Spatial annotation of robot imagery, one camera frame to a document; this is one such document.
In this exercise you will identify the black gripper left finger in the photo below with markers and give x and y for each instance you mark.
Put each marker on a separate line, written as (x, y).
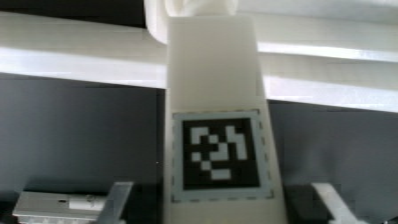
(116, 203)

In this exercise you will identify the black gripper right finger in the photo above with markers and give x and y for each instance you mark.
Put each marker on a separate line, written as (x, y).
(344, 216)

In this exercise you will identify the white desk leg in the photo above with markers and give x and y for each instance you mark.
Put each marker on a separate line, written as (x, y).
(223, 177)

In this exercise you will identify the white desk top tray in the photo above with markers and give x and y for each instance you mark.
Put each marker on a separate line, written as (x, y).
(333, 28)

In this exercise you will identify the white L-shaped fence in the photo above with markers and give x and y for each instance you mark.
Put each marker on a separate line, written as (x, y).
(313, 80)

